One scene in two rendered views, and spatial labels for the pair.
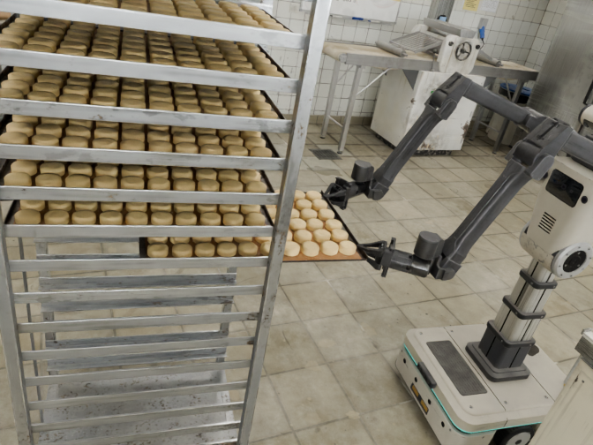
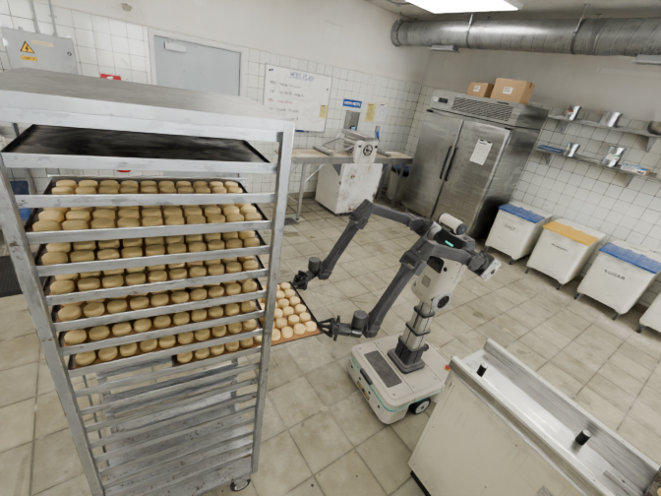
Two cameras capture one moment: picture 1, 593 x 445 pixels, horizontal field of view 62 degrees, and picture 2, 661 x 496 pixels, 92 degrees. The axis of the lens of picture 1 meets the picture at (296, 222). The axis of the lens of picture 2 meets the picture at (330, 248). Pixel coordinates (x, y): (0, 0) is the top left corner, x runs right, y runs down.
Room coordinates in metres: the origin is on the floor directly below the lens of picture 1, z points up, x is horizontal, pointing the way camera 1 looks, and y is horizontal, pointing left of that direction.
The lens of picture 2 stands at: (0.11, 0.04, 1.94)
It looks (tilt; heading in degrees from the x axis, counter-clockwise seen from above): 27 degrees down; 348
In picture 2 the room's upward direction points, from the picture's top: 11 degrees clockwise
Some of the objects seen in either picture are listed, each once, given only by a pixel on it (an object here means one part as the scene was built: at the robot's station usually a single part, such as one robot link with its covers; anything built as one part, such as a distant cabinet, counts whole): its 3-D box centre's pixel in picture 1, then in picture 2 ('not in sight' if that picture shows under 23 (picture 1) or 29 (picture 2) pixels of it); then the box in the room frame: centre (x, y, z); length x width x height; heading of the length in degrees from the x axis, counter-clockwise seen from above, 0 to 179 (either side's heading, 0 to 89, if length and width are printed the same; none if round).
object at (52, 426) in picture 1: (144, 412); (185, 454); (0.95, 0.33, 0.42); 0.64 x 0.03 x 0.03; 111
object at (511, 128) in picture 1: (513, 114); (400, 182); (6.19, -2.37, 0.33); 0.54 x 0.53 x 0.66; 29
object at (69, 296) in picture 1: (147, 290); (180, 383); (0.95, 0.33, 0.87); 0.64 x 0.03 x 0.03; 111
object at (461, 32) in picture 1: (447, 27); (357, 135); (5.23, -1.09, 1.23); 0.58 x 0.19 x 0.07; 29
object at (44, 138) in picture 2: not in sight; (155, 146); (1.13, 0.41, 1.68); 0.60 x 0.40 x 0.02; 111
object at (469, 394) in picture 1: (491, 366); (403, 362); (1.66, -0.96, 0.24); 0.68 x 0.53 x 0.41; 111
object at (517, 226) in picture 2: not in sight; (514, 232); (4.06, -3.48, 0.38); 0.64 x 0.54 x 0.77; 121
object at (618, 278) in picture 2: not in sight; (618, 279); (2.92, -4.10, 0.38); 0.64 x 0.54 x 0.77; 118
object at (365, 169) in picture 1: (366, 178); (318, 268); (1.63, -0.22, 1.00); 0.12 x 0.09 x 0.12; 110
